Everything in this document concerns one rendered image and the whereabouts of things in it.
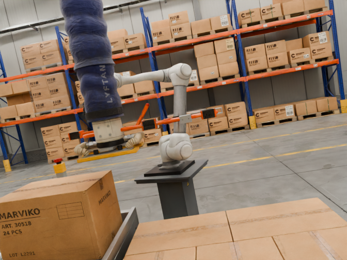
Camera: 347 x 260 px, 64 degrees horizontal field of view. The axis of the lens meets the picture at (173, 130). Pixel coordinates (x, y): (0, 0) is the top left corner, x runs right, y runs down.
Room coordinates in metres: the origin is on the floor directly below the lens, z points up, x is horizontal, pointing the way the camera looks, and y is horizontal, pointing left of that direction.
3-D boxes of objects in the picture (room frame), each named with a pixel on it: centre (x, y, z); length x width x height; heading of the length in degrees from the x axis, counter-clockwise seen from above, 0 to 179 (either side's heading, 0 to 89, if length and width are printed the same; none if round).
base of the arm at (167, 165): (2.37, 0.09, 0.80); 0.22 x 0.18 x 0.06; 68
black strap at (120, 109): (1.68, 0.38, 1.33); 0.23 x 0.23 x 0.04
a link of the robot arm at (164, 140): (2.36, 0.07, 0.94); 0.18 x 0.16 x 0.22; 26
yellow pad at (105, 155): (1.58, 0.39, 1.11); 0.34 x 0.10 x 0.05; 87
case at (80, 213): (1.70, 0.79, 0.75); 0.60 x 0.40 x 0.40; 82
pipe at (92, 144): (1.67, 0.38, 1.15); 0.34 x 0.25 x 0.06; 87
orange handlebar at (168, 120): (1.78, 0.18, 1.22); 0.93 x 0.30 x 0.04; 87
